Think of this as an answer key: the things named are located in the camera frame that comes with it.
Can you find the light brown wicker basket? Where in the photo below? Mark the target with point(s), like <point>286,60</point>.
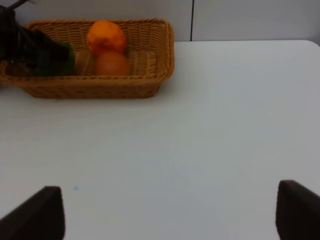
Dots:
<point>150,52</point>

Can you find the green mango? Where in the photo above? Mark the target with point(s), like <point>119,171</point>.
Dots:
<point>63,68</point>

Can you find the orange mandarin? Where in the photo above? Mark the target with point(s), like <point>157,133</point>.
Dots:
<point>105,36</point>

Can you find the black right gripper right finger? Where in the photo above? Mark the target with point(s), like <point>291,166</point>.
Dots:
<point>297,214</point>

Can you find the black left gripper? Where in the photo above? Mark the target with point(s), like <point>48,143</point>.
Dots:
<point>16,43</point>

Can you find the red orange round fruit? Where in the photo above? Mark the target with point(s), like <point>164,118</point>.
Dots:
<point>112,63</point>

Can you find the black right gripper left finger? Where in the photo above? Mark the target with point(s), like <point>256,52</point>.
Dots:
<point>41,217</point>

